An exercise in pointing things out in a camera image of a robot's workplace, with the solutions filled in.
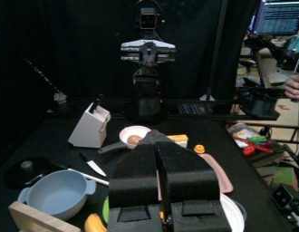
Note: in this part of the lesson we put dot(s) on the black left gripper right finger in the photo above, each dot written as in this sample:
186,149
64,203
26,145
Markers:
187,178

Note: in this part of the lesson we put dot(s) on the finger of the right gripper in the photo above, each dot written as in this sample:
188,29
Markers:
152,54
144,54

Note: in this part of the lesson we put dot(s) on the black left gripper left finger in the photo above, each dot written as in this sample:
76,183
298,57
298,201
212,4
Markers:
132,178

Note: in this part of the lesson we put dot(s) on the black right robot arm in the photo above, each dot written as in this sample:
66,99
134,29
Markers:
147,105

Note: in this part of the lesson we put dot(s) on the light blue toy pot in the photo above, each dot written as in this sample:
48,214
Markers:
58,196

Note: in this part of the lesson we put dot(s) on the black pot lid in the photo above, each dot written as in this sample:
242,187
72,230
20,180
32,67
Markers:
22,176

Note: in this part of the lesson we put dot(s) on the person's hand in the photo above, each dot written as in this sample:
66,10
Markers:
295,89

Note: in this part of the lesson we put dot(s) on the pink cutting board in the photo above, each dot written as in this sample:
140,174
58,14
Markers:
219,175

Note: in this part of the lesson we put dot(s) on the toy knife white blade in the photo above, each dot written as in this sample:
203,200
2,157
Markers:
95,167

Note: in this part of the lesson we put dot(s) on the small orange toy piece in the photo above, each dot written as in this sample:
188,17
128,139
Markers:
199,149

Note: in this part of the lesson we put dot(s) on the green toy item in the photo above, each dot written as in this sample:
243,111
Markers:
106,210

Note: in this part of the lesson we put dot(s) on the brown toy egg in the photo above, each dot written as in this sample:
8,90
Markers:
134,140

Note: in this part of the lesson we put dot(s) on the yellow toy block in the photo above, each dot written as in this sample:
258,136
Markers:
179,139

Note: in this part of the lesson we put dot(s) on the dark grey soft item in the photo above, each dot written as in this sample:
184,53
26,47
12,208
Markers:
156,136

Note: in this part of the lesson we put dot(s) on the white plate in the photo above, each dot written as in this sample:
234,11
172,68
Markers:
232,214

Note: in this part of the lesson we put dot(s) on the yellow toy banana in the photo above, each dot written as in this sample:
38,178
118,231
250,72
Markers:
94,224

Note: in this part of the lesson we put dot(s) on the white toy knife block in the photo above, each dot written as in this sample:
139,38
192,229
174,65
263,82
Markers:
88,130

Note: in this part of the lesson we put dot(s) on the light wooden board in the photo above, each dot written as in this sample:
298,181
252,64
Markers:
34,219

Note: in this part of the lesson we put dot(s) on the computer monitor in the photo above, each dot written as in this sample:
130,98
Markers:
280,16

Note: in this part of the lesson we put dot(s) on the black frame pole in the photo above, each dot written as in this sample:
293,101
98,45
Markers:
216,51

